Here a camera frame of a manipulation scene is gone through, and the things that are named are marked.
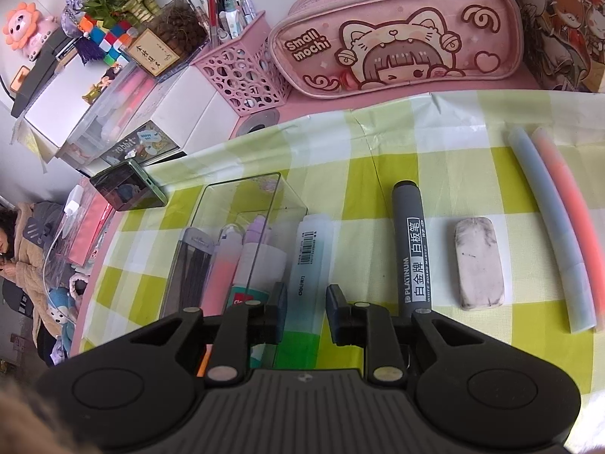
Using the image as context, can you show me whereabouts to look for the glass plant pot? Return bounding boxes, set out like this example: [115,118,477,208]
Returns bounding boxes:
[127,0,211,79]

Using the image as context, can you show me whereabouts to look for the grey pencil lead case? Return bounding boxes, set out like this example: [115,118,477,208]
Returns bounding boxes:
[163,227,214,317]

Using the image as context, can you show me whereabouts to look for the white storage box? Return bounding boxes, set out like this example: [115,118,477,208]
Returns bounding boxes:
[23,54,126,147]

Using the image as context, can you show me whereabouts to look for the teal and white glue stick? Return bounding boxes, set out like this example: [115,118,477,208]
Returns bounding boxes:
[231,241,288,313]

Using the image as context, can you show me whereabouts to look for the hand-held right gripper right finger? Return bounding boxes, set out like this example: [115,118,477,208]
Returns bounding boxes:
[326,284,516,385]

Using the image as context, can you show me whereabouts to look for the purple hanging charm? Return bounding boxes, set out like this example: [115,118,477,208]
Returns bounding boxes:
[59,0,102,66]

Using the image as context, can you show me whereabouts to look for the pink cartoon pencil case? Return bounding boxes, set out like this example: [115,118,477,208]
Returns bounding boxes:
[269,0,524,100]

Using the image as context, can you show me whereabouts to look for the plastic bag with yellow notes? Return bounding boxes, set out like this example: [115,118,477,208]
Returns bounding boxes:
[10,113,60,173]

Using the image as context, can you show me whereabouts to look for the pastel blue highlighter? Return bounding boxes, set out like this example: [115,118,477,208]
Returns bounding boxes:
[507,125,597,334]

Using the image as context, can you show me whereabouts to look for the grey cloth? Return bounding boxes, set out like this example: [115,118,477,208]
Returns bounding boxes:
[16,201,64,237]

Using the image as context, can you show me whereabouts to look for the brown fuzzy cloth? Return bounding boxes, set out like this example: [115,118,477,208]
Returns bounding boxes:
[0,378,81,454]

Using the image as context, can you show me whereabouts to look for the clear plastic box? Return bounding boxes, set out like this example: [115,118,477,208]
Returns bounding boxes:
[158,171,310,370]

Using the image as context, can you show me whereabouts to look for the green checked tablecloth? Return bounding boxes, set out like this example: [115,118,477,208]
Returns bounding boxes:
[71,90,605,417]

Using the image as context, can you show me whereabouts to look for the pink lion toy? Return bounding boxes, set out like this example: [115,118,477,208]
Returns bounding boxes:
[5,2,57,62]

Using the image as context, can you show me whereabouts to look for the desk cable grommet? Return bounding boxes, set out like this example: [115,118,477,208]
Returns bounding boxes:
[243,111,279,133]

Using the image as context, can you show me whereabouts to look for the black flat box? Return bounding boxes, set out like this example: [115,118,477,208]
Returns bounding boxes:
[9,26,79,119]

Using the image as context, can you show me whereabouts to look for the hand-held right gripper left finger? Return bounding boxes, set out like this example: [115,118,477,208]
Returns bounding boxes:
[95,284,289,383]

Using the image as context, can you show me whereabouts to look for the green highlighter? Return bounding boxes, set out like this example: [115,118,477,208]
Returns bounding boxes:
[274,214,333,370]

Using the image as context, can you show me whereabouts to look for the small yellow figurines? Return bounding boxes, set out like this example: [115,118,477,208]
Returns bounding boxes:
[82,68,119,105]

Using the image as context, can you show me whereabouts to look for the white charger plug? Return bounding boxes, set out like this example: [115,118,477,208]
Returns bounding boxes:
[64,187,83,221]

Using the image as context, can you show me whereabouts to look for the black whiteboard marker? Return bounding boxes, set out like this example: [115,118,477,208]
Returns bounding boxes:
[391,180,438,317]

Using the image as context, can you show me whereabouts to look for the lilac pen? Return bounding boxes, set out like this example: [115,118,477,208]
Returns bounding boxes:
[243,214,272,247]

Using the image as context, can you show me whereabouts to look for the white charger cable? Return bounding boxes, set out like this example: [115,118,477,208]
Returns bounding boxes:
[42,218,67,289]

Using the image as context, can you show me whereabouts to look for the colourful cube puzzle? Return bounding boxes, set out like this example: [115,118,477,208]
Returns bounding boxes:
[78,14,138,64]

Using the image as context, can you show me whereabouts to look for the bunch of pens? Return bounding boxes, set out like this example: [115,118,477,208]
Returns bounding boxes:
[191,0,258,48]

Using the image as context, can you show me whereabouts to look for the pastel pink highlighter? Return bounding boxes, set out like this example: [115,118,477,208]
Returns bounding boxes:
[532,125,605,332]

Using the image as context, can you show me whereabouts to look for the pink packets in plastic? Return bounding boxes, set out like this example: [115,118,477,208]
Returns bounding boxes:
[52,177,116,266]

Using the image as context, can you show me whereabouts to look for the white eraser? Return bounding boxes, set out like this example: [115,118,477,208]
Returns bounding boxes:
[454,216,506,312]

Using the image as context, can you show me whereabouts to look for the blue monkey toy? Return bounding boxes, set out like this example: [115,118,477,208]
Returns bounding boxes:
[45,288,79,336]

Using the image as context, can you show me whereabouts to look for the clear plastic drawer organizer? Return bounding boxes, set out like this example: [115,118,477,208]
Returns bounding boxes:
[57,64,187,180]

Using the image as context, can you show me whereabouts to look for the pink perforated pen holder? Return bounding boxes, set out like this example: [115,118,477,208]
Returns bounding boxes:
[191,9,290,117]

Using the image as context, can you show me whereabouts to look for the green smartphone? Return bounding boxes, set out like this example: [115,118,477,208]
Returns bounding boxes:
[89,160,168,212]

